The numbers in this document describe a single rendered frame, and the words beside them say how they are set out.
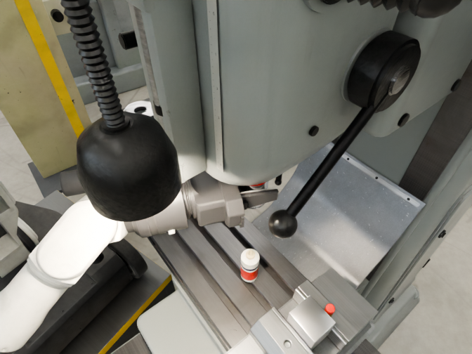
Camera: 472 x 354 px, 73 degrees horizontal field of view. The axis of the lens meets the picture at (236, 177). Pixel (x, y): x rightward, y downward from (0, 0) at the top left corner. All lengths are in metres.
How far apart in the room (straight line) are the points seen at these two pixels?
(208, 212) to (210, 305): 0.35
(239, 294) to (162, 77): 0.58
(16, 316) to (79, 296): 0.69
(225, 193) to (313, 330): 0.28
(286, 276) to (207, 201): 0.40
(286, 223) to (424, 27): 0.23
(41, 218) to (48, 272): 1.03
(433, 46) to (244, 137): 0.22
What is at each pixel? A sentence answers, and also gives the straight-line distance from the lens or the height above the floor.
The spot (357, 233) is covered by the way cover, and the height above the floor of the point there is 0.92.
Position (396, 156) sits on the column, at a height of 1.12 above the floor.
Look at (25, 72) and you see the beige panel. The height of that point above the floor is 0.74.
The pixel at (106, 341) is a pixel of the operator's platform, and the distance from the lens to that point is 1.33.
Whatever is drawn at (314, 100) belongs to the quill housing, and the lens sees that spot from 0.30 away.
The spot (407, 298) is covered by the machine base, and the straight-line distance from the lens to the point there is 1.71.
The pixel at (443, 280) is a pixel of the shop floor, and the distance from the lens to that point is 2.09.
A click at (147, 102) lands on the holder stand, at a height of 1.10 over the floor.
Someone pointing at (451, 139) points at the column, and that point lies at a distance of 0.71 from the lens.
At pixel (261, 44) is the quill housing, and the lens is 0.25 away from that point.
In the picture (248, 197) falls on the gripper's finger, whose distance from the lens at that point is 0.46.
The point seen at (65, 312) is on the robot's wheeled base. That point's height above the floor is 0.59.
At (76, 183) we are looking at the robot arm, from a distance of 0.47.
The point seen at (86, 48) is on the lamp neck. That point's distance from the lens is 0.20.
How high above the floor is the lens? 1.60
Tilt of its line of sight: 46 degrees down
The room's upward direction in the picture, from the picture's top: straight up
